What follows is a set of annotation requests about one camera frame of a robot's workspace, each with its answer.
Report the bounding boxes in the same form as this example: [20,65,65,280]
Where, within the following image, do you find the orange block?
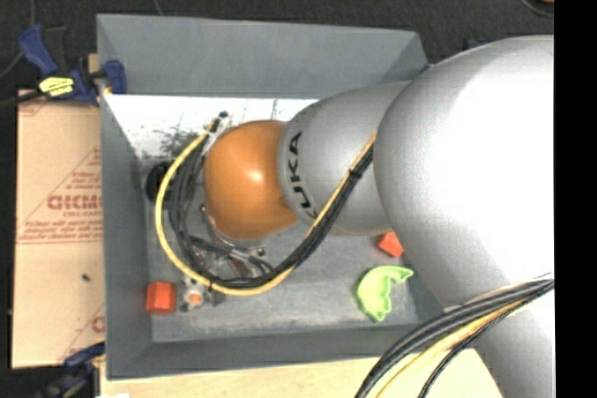
[376,231,405,259]
[145,281,178,315]

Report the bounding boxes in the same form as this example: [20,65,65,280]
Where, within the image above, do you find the grey metal bin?
[95,12,445,379]

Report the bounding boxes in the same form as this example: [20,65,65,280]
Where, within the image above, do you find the green curved toy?
[356,266,415,323]

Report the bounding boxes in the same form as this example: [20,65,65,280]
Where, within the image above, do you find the brown cardboard board red print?
[9,88,107,370]

